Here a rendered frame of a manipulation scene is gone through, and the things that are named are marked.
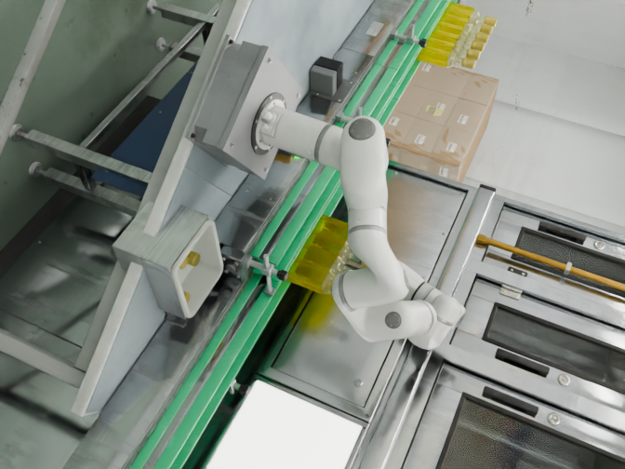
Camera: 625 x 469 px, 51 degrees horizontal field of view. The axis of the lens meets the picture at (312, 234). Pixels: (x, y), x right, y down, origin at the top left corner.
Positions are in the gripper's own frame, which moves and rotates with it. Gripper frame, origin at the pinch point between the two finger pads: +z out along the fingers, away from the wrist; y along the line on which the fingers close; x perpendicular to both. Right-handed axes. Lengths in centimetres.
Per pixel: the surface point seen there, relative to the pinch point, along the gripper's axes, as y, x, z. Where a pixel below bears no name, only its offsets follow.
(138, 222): 34, 46, 37
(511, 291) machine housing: -16.2, -28.5, -32.1
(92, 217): -15, 36, 89
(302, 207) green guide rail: 13.9, 5.6, 21.7
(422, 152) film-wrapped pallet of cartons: -237, -261, 128
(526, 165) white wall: -311, -378, 75
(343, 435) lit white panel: -12.1, 40.6, -21.7
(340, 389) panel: -12.5, 31.2, -13.2
